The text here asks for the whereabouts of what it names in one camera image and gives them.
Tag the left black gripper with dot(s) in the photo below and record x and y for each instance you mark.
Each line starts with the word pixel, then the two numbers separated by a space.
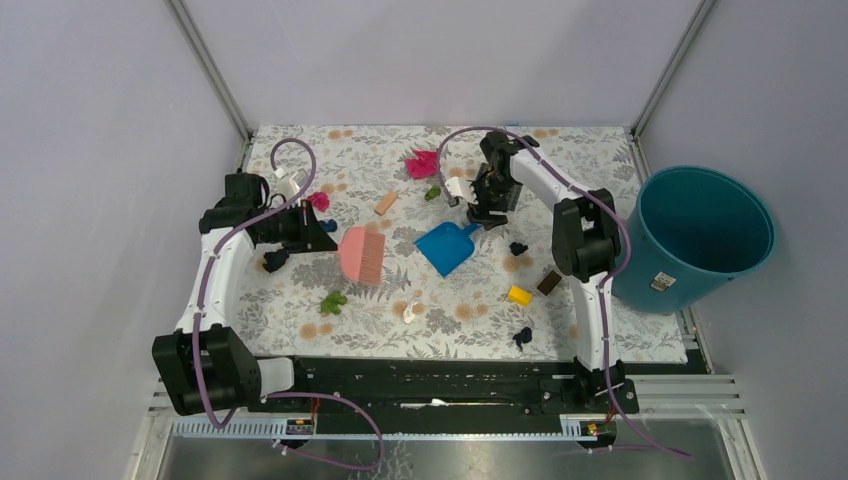
pixel 308 237

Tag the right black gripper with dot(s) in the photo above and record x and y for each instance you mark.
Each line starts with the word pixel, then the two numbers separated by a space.
pixel 479 214

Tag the pink hand broom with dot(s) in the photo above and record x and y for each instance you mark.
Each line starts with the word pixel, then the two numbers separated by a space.
pixel 361 254

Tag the blue dustpan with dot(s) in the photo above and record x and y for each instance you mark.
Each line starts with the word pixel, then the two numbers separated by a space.
pixel 447 246

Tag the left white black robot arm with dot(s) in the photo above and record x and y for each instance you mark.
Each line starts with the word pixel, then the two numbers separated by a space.
pixel 203 364

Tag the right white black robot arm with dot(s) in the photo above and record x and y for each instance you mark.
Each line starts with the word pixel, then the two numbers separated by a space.
pixel 585 240

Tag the dark blue paper scrap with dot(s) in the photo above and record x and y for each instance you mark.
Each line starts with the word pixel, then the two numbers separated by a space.
pixel 329 225

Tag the small magenta paper scrap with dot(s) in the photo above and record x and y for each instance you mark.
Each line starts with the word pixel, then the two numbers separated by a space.
pixel 319 201

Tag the black paper scrap left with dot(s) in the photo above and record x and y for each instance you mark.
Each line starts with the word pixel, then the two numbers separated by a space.
pixel 272 261

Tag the black paper scrap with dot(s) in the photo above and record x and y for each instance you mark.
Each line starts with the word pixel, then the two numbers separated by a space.
pixel 272 261
pixel 524 336
pixel 517 249

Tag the small green paper scrap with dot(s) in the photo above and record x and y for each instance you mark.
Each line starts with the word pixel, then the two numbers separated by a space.
pixel 433 193

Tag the black paper scrap right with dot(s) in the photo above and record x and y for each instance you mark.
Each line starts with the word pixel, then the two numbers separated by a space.
pixel 517 249

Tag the large magenta paper scrap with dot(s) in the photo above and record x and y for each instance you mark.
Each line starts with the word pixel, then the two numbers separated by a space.
pixel 423 164

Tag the green paper scrap front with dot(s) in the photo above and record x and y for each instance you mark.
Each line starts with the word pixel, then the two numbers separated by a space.
pixel 332 303

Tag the wooden block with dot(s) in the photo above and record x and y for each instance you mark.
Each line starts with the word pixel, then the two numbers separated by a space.
pixel 385 203

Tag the yellow block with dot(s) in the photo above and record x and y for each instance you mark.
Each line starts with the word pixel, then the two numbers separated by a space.
pixel 519 296

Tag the brown block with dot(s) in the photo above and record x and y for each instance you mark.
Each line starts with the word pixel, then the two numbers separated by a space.
pixel 549 283

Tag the white paper scrap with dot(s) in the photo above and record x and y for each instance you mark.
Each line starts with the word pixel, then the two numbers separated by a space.
pixel 409 313

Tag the black paper scrap front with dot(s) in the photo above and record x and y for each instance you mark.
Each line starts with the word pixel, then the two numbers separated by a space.
pixel 524 336

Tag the teal plastic bucket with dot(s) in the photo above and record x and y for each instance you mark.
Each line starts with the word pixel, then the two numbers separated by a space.
pixel 693 230

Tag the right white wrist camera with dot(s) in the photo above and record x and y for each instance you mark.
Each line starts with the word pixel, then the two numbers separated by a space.
pixel 459 189

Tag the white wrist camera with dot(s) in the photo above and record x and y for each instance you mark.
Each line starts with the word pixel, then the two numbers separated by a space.
pixel 289 183
pixel 459 189

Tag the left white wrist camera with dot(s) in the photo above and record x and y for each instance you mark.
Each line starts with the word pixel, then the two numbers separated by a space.
pixel 289 183

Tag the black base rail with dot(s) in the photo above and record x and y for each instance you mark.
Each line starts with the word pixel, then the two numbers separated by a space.
pixel 434 397

